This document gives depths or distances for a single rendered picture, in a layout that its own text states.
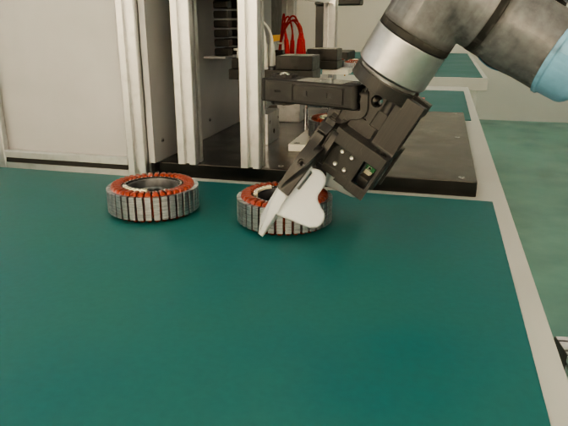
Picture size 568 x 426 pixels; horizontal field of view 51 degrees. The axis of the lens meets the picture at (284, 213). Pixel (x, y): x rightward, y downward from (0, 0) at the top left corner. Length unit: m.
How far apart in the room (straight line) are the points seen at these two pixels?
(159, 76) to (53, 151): 0.21
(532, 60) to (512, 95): 5.82
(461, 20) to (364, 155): 0.15
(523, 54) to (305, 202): 0.25
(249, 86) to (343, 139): 0.28
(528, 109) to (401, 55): 5.88
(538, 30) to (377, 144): 0.18
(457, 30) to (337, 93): 0.13
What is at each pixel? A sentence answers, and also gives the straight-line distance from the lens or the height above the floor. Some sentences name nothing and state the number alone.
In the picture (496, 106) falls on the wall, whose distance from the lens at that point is 6.41.
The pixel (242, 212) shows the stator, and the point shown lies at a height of 0.77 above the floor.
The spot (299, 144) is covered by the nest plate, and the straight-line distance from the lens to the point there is 0.98.
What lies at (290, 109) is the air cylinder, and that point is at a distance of 1.26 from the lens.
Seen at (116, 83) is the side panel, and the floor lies 0.89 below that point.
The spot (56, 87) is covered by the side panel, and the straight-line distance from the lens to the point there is 0.99.
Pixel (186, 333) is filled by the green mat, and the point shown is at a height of 0.75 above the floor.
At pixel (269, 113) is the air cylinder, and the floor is 0.82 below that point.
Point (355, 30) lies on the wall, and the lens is 6.39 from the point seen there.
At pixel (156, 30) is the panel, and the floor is 0.96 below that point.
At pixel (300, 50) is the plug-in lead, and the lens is 1.26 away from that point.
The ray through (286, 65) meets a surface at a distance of 1.01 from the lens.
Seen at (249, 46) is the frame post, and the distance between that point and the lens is 0.85.
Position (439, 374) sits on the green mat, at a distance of 0.43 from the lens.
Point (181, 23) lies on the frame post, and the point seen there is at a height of 0.97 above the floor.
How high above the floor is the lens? 0.98
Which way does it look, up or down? 18 degrees down
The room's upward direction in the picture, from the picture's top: straight up
